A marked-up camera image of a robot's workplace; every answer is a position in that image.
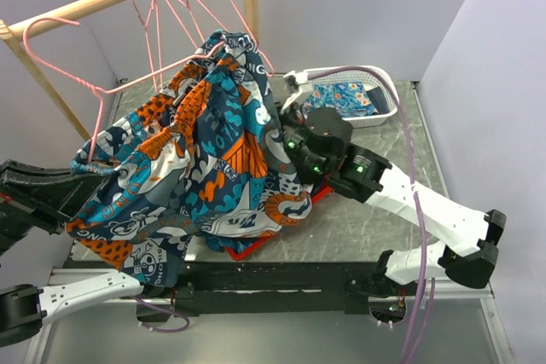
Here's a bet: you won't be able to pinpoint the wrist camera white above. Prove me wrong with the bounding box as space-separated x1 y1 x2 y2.
0 194 11 227
280 70 313 113

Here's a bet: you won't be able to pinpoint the pink wire hanger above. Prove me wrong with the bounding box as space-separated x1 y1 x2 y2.
160 0 210 52
131 0 162 72
22 16 224 163
183 0 276 78

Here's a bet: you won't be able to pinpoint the wooden clothes rack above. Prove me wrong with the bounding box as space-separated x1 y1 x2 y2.
1 0 128 140

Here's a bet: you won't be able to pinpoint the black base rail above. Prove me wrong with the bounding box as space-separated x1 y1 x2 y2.
141 262 417 317

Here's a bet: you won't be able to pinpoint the blue floral shorts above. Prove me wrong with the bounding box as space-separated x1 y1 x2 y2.
200 232 257 254

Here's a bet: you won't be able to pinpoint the dark denim cloth in basket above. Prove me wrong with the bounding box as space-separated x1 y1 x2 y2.
367 87 390 115

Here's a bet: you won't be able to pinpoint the blue floral cloth in basket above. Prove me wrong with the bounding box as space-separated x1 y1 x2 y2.
302 82 380 118

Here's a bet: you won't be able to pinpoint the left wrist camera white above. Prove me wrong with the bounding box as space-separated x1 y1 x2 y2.
0 194 11 227

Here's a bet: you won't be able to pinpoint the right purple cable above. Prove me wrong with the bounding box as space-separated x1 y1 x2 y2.
306 65 436 364

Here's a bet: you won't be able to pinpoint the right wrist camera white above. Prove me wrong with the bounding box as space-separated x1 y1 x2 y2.
280 70 313 113

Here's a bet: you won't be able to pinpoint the red plastic tray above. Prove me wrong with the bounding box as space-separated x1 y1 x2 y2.
223 182 334 261

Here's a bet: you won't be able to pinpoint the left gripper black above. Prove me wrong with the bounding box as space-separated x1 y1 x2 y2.
0 156 115 255

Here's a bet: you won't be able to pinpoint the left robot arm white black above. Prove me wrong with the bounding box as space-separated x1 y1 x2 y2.
1 159 170 347

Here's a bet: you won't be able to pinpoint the white plastic basket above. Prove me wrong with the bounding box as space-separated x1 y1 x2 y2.
306 66 399 129

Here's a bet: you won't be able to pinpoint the orange blue patterned shorts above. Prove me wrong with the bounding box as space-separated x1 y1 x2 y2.
66 30 312 287

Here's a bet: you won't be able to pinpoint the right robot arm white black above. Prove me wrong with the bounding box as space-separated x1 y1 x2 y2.
279 104 507 297

